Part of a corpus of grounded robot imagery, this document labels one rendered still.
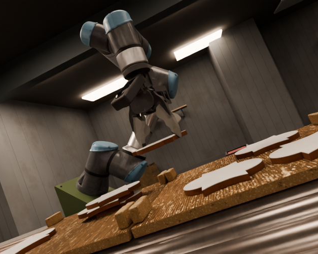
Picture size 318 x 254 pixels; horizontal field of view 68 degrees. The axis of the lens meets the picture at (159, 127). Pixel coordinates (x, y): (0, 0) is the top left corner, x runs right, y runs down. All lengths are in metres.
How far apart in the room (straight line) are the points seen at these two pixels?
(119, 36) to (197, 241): 0.49
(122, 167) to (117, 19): 0.61
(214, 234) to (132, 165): 0.75
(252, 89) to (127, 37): 5.63
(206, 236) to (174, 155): 6.94
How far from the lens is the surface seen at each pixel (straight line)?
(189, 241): 0.31
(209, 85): 7.24
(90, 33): 0.80
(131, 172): 1.01
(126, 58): 0.61
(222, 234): 0.30
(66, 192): 1.11
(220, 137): 7.15
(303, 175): 0.36
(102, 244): 0.42
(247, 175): 0.38
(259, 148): 0.54
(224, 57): 6.25
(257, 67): 6.28
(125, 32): 0.63
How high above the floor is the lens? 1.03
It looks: 4 degrees up
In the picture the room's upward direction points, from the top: 23 degrees counter-clockwise
